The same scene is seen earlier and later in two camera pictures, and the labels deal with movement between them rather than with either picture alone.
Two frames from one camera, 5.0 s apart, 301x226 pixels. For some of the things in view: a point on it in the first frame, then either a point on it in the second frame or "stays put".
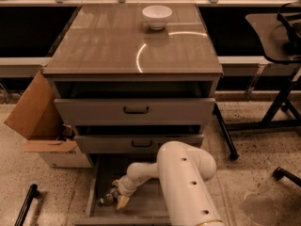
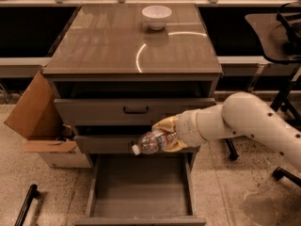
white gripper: [125, 188] -> [187, 127]
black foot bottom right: [279, 173] stays put
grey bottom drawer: [143, 208] stays put
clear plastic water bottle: [108, 198] -> [151, 142]
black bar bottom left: [33, 193] stays put
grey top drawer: [134, 111] stays put
